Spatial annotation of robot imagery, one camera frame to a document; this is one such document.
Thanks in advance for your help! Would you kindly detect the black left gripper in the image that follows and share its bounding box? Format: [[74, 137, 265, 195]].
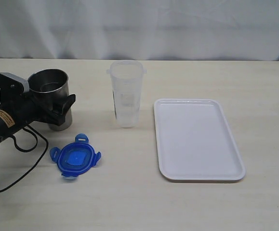
[[0, 89, 76, 127]]

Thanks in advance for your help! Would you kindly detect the white rectangular tray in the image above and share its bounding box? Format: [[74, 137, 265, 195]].
[[153, 99, 246, 182]]

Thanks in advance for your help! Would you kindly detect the white backdrop curtain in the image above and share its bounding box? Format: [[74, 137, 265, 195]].
[[0, 0, 279, 61]]

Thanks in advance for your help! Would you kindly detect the black braided cable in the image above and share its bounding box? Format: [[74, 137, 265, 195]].
[[0, 124, 49, 193]]

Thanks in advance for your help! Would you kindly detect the blue clip-lock lid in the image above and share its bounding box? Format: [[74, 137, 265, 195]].
[[50, 133, 102, 180]]

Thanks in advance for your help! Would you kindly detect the stainless steel cup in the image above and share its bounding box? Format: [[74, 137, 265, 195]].
[[27, 68, 72, 131]]

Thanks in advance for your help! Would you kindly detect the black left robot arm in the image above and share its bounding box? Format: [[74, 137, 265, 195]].
[[0, 89, 76, 143]]

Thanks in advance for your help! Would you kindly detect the clear plastic tall container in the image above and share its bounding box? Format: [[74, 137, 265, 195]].
[[107, 60, 146, 128]]

